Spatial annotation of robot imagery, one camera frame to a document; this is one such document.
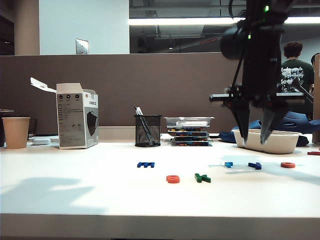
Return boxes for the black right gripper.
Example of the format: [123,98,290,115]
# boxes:
[208,59,307,146]

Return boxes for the blue letter y magnet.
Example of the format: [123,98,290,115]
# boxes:
[247,161,263,171]

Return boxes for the green letter k magnet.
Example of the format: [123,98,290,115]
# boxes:
[194,173,212,184]

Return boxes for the letter magnet package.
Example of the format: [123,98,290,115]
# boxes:
[167,131,211,138]
[171,136,210,143]
[170,140,214,148]
[167,127,210,133]

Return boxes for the blue letter m magnet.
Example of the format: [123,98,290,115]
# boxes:
[136,161,156,169]

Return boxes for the beige oval bin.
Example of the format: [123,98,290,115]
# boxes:
[231,128,303,155]

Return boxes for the blue fabric bag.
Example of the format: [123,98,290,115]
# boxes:
[218,110,320,147]

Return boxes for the brown cardboard box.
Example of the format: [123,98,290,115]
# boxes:
[314,54,320,145]

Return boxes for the white flat packet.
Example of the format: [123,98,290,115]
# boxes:
[175,121,209,127]

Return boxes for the person in dark green shirt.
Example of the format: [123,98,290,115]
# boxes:
[279,41,315,118]

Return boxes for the clear plastic tray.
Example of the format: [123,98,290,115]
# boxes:
[163,116,216,129]

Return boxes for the black mesh pen holder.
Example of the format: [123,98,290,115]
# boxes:
[133,114,163,148]

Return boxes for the black white pen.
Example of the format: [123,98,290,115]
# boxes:
[134,106,155,146]

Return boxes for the white ceiling light strip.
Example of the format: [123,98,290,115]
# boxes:
[128,16,320,26]

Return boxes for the brown desk partition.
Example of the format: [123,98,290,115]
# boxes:
[0,51,269,144]

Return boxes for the white grey mask box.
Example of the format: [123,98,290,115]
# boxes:
[29,76,100,150]

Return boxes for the white earbuds case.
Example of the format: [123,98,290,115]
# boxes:
[32,137,52,146]

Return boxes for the brown paper cup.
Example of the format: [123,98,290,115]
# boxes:
[1,116,31,150]

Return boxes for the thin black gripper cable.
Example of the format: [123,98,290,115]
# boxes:
[230,56,247,92]

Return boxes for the grey metal handle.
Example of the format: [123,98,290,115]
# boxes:
[291,75,315,102]

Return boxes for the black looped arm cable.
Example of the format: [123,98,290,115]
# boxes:
[228,0,249,20]

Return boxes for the metal wall plate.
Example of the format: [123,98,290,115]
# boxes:
[75,38,90,56]

